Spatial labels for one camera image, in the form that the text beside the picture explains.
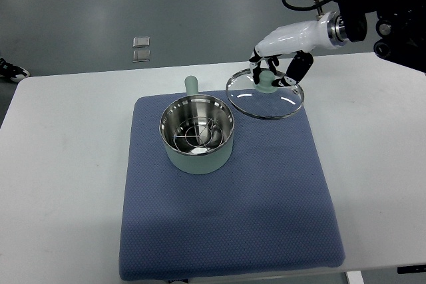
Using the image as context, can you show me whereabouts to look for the black bracket at table edge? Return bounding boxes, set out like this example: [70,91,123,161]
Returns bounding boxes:
[397,264,426,275]

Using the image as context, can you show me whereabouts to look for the upper metal floor plate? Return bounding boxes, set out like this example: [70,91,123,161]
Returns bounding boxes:
[132,36,150,48]

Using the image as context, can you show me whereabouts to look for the glass lid with green knob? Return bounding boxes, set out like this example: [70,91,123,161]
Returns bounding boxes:
[226,68,304,120]

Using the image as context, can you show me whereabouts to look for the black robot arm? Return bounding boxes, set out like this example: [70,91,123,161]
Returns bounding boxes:
[282,0,425,72]

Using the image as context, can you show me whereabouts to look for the blue padded mat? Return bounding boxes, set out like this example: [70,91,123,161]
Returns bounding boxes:
[119,94,345,281]

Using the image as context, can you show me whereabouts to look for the wire steamer rack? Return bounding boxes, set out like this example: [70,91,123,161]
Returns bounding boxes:
[172,117,224,154]

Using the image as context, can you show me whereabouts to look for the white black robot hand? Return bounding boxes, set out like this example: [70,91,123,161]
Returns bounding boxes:
[249,12,345,87]

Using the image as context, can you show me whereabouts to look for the black white sneaker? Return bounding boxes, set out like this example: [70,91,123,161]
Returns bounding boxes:
[0,57,31,83]

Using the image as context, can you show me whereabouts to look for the green pot with steel interior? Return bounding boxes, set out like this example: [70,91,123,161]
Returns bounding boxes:
[159,76,235,174]

